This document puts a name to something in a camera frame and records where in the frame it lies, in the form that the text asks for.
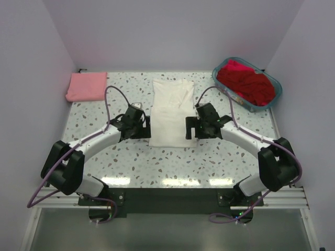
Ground folded pink t shirt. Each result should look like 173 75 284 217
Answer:
65 72 107 102

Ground bright pink t shirt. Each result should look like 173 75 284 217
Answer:
224 59 255 73

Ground dark red t shirt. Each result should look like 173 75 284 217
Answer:
216 69 275 106

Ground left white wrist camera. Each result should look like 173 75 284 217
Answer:
131 102 142 109

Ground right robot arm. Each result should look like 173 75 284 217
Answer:
185 103 302 206

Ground teal plastic basket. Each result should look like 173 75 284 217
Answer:
212 57 283 112

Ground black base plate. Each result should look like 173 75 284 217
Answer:
78 188 264 223

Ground aluminium frame rail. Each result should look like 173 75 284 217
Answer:
19 154 325 251

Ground white t shirt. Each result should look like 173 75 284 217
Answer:
149 78 197 148

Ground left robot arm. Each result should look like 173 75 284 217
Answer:
41 105 151 205

